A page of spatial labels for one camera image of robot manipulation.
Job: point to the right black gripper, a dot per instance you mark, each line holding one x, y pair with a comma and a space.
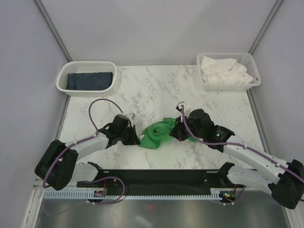
177, 131

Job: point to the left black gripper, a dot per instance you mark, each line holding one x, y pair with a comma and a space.
134, 139

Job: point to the green towel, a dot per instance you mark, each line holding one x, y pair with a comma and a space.
159, 133

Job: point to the dark blue towel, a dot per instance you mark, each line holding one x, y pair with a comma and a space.
89, 81

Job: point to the white towel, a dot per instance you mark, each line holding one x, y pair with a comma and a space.
224, 71

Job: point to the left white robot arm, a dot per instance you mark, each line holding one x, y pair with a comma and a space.
58, 166

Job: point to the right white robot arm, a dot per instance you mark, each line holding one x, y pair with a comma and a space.
281, 179

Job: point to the left white plastic basket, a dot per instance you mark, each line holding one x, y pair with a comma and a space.
86, 67

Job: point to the white plastic basket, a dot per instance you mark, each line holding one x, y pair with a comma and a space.
243, 58
86, 67

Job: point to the right white plastic basket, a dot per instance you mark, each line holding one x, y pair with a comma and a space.
243, 58

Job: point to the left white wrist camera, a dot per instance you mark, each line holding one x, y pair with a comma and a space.
130, 116

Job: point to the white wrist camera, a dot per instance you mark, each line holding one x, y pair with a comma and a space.
130, 116
181, 106

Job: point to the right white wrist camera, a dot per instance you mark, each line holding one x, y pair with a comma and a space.
181, 106

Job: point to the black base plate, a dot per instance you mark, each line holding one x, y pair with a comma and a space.
168, 182

